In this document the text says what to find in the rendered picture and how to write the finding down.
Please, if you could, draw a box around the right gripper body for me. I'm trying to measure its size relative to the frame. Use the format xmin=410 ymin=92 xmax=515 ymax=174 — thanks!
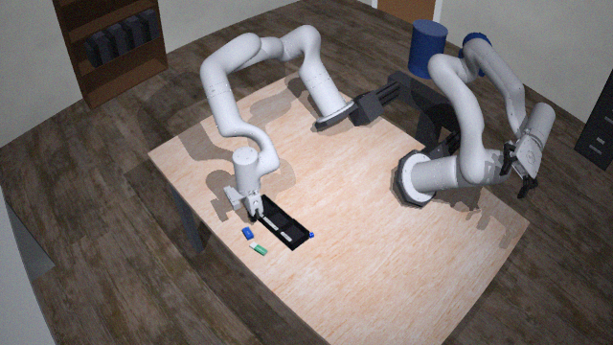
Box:
xmin=241 ymin=192 xmax=263 ymax=217

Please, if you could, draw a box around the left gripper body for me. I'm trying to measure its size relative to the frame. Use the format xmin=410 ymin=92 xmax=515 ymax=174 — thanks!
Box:
xmin=510 ymin=134 xmax=542 ymax=179

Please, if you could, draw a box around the green and white eraser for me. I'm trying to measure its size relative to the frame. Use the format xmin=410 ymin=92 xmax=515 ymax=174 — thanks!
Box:
xmin=250 ymin=241 xmax=268 ymax=257

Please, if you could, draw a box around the blue battery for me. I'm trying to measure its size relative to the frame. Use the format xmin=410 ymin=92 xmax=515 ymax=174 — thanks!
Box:
xmin=242 ymin=227 xmax=254 ymax=241

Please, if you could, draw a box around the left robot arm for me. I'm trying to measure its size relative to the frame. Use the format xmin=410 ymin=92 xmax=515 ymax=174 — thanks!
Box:
xmin=402 ymin=38 xmax=556 ymax=202

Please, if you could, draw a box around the black three-compartment bin rack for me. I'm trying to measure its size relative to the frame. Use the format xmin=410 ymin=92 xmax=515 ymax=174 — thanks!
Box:
xmin=258 ymin=194 xmax=309 ymax=251

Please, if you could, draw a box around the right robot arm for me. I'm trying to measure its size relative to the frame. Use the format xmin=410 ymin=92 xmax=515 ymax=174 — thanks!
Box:
xmin=199 ymin=25 xmax=354 ymax=211

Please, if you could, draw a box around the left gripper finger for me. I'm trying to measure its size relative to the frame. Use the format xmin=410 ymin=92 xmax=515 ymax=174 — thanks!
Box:
xmin=517 ymin=174 xmax=538 ymax=199
xmin=499 ymin=143 xmax=518 ymax=176

